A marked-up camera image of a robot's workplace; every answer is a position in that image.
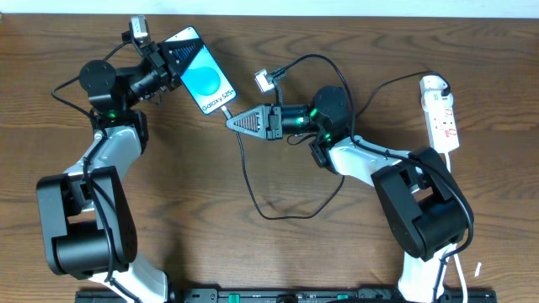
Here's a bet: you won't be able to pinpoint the black USB charging cable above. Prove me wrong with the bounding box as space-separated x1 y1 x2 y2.
220 72 452 221

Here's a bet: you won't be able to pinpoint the blue Samsung Galaxy smartphone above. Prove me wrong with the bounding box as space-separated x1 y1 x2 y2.
165 26 237 114

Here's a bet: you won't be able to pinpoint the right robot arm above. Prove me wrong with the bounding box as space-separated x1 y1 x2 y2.
226 86 474 302

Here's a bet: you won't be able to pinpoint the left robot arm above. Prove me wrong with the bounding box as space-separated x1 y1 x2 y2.
36 38 204 302

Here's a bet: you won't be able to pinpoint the white USB charger plug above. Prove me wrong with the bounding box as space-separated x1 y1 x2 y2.
419 74 451 97

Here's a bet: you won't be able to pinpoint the white power strip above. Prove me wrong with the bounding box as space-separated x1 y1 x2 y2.
421 91 460 153

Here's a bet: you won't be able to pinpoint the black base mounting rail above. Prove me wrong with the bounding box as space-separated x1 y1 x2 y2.
74 288 498 303

